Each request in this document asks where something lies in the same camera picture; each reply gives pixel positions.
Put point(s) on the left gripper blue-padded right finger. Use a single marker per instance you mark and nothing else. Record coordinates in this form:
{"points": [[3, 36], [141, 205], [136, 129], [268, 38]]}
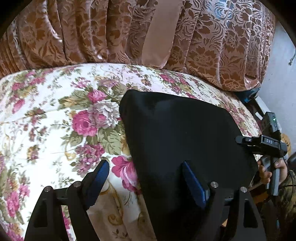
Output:
{"points": [[199, 189]]}

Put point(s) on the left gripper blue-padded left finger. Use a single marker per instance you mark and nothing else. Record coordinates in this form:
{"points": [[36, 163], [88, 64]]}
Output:
{"points": [[93, 183]]}

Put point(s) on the black pants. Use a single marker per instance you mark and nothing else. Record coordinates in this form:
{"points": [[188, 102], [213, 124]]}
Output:
{"points": [[163, 131]]}

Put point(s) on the camouflage sleeve forearm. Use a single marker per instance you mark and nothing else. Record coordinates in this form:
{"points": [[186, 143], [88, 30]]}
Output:
{"points": [[278, 217]]}

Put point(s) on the right hand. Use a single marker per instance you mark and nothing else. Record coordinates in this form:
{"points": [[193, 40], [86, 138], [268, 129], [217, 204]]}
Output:
{"points": [[265, 176]]}

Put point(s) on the floral white bedspread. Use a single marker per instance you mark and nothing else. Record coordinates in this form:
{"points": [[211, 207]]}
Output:
{"points": [[57, 124]]}

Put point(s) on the brown floral curtain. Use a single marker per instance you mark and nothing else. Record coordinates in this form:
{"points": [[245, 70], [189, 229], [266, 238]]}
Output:
{"points": [[227, 43]]}

